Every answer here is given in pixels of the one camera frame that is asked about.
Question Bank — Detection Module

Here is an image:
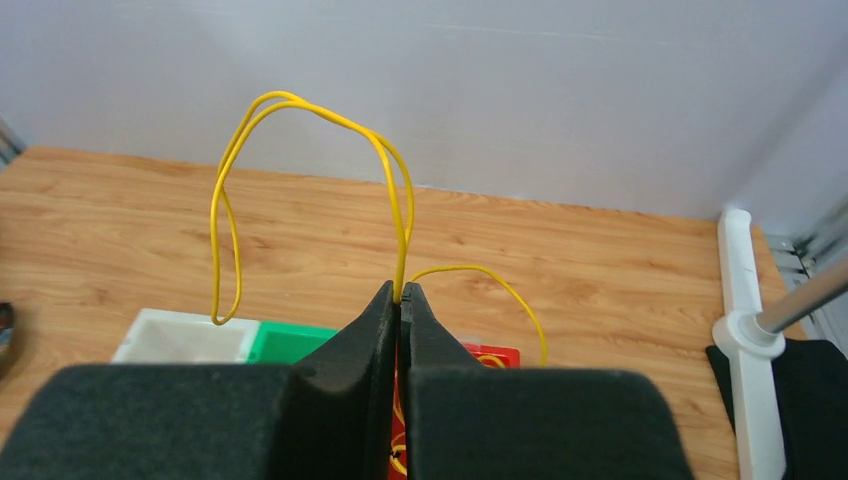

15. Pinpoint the metal clothes rack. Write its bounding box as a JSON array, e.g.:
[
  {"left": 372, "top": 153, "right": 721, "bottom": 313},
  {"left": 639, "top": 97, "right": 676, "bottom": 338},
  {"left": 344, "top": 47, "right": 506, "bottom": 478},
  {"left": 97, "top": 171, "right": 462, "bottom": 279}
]
[{"left": 706, "top": 208, "right": 847, "bottom": 479}]

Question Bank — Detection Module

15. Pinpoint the red plastic bin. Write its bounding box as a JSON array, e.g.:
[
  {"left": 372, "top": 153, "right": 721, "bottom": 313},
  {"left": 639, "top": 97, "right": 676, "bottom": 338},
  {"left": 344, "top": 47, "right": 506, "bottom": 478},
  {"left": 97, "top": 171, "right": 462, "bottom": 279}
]
[{"left": 388, "top": 342, "right": 521, "bottom": 480}]

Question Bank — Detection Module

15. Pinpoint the green plastic bin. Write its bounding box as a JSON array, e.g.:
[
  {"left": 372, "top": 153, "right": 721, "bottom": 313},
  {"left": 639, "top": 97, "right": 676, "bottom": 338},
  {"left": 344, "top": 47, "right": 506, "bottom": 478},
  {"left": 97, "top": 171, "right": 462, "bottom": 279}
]
[{"left": 246, "top": 322, "right": 337, "bottom": 365}]

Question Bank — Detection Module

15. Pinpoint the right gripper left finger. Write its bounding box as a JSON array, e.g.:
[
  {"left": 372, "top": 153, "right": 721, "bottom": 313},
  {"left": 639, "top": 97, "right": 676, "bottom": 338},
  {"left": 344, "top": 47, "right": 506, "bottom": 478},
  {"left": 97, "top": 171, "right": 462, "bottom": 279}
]
[{"left": 271, "top": 281, "right": 400, "bottom": 479}]

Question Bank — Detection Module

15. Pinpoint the white plastic bin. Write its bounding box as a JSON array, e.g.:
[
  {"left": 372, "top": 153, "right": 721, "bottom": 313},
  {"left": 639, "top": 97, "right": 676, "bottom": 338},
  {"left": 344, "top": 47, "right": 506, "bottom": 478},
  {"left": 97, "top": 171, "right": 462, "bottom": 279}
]
[{"left": 111, "top": 308, "right": 260, "bottom": 364}]

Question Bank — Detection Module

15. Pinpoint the yellow cable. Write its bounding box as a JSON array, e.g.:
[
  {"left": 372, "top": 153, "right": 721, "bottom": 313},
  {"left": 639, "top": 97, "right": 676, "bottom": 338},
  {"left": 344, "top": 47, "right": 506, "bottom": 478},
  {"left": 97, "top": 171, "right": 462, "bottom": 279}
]
[
  {"left": 389, "top": 354, "right": 508, "bottom": 478},
  {"left": 209, "top": 90, "right": 550, "bottom": 369}
]

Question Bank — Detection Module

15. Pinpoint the black garment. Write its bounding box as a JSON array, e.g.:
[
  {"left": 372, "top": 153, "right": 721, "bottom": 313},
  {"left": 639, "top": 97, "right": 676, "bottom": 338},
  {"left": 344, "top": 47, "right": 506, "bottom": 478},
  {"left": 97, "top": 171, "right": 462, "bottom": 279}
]
[{"left": 705, "top": 337, "right": 848, "bottom": 480}]

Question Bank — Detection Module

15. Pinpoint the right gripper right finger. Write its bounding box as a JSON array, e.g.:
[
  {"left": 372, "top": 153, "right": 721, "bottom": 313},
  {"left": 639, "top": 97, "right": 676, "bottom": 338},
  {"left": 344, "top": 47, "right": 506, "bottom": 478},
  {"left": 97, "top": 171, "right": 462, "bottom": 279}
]
[{"left": 399, "top": 282, "right": 504, "bottom": 479}]

